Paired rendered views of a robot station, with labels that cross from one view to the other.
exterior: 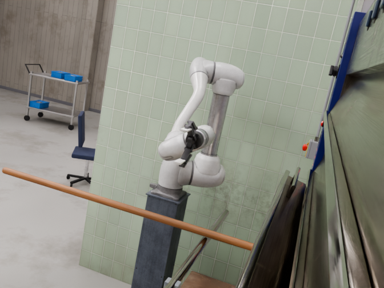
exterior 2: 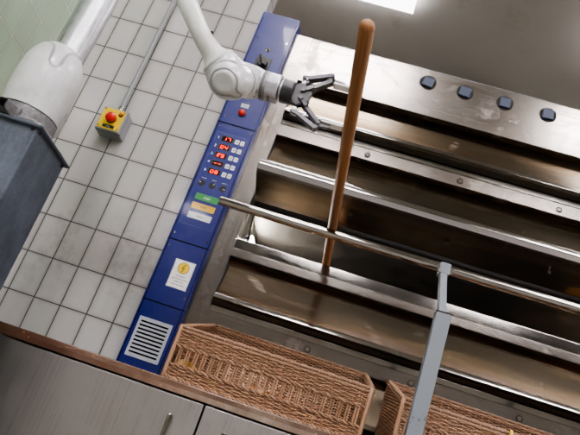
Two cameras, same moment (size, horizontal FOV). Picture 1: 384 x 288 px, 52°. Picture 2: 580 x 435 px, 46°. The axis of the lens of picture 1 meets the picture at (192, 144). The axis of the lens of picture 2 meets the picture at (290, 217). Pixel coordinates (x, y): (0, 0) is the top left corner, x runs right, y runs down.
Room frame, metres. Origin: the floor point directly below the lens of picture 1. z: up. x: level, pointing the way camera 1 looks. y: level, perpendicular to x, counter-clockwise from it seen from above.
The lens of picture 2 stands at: (1.86, 1.80, 0.40)
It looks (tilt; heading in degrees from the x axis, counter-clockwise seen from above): 21 degrees up; 262
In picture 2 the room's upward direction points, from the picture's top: 20 degrees clockwise
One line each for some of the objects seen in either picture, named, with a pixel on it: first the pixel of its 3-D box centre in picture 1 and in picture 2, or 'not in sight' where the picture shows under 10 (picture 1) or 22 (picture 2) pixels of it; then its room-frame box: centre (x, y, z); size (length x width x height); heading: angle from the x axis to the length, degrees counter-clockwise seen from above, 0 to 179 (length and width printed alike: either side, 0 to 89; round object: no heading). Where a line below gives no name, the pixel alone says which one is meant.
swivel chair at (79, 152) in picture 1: (88, 150); not in sight; (4.86, 1.28, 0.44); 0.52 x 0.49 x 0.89; 82
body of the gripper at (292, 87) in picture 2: (192, 141); (295, 94); (1.70, 0.00, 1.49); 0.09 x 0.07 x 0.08; 165
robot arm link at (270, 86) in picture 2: (197, 139); (273, 88); (1.77, -0.02, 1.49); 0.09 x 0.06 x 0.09; 75
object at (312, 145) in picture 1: (313, 149); (113, 123); (2.26, -0.69, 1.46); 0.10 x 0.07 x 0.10; 164
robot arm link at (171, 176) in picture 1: (175, 168); (46, 83); (2.34, 0.07, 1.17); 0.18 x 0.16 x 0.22; 101
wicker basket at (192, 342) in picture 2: not in sight; (275, 375); (1.44, -0.24, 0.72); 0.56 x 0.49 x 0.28; 164
